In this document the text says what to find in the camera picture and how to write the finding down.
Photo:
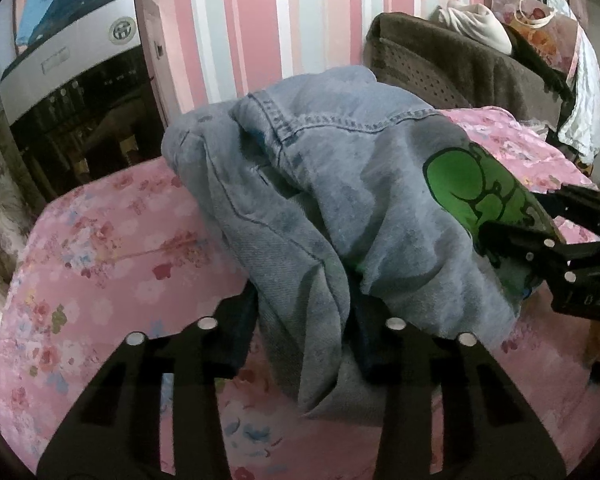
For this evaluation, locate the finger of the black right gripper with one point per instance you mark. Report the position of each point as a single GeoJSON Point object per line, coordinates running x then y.
{"type": "Point", "coordinates": [577, 204]}
{"type": "Point", "coordinates": [547, 257]}

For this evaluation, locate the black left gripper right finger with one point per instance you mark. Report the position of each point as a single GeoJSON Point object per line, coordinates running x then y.
{"type": "Point", "coordinates": [489, 429]}

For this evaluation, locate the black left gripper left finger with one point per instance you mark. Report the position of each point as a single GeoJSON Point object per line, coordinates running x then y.
{"type": "Point", "coordinates": [113, 429]}

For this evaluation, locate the denim jacket green print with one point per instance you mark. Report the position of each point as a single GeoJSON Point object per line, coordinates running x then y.
{"type": "Point", "coordinates": [328, 185]}

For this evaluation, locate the white quilted blanket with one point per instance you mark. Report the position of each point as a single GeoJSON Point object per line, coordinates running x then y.
{"type": "Point", "coordinates": [581, 129]}

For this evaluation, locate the black garment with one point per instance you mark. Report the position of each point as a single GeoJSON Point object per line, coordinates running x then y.
{"type": "Point", "coordinates": [526, 55]}

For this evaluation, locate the brown blanket covered furniture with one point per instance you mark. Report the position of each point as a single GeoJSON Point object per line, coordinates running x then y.
{"type": "Point", "coordinates": [448, 70]}

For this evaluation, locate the pink floral bed sheet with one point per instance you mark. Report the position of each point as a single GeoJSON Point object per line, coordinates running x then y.
{"type": "Point", "coordinates": [130, 252]}

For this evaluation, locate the pink floral gift bag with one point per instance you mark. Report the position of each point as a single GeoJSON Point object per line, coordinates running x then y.
{"type": "Point", "coordinates": [540, 30]}

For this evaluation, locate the cream white garment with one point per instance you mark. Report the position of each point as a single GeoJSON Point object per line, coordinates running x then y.
{"type": "Point", "coordinates": [474, 21]}

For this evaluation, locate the grey water dispenser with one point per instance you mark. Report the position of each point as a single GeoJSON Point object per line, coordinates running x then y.
{"type": "Point", "coordinates": [91, 97]}

